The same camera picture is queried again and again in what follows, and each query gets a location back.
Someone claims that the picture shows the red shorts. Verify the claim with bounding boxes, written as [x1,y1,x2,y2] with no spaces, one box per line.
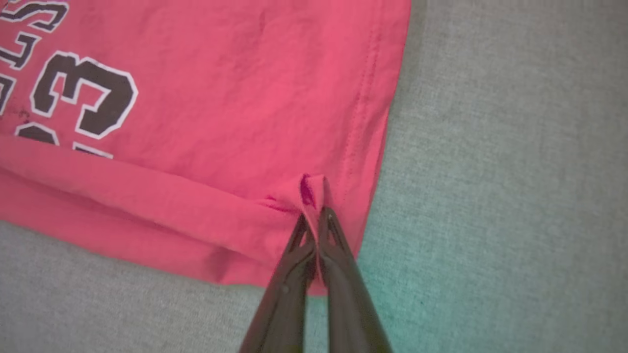
[0,0,413,297]

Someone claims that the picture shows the large grey sofa seat cushion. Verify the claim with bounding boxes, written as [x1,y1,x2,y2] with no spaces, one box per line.
[0,0,628,353]

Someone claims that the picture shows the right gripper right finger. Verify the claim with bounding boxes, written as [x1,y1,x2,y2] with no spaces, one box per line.
[316,206,393,353]

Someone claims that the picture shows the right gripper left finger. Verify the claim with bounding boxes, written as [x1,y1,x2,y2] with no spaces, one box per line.
[239,213,319,353]

